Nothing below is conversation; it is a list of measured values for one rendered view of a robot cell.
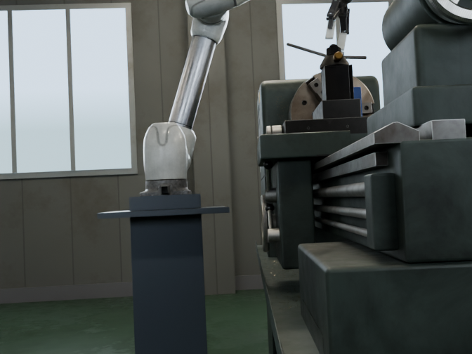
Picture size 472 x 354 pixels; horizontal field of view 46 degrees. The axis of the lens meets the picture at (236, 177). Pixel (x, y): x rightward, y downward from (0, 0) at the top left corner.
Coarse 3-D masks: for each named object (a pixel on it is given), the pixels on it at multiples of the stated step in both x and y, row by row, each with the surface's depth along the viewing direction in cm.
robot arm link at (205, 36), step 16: (192, 32) 229; (208, 32) 226; (192, 48) 228; (208, 48) 228; (192, 64) 227; (208, 64) 229; (192, 80) 226; (176, 96) 228; (192, 96) 226; (176, 112) 226; (192, 112) 227; (192, 144) 227
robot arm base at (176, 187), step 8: (152, 184) 203; (160, 184) 202; (168, 184) 201; (176, 184) 203; (184, 184) 206; (144, 192) 200; (152, 192) 201; (160, 192) 201; (168, 192) 198; (176, 192) 201; (184, 192) 201
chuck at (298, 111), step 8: (320, 72) 210; (320, 80) 209; (304, 88) 209; (296, 96) 209; (304, 96) 209; (312, 96) 209; (368, 96) 209; (296, 104) 209; (304, 104) 209; (312, 104) 209; (296, 112) 209; (304, 112) 209; (312, 112) 210
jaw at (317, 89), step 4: (312, 80) 209; (316, 80) 205; (308, 84) 207; (312, 84) 205; (316, 84) 206; (320, 84) 205; (312, 88) 206; (316, 88) 205; (320, 88) 205; (316, 92) 205; (320, 92) 203; (316, 96) 208; (320, 96) 203; (320, 100) 206
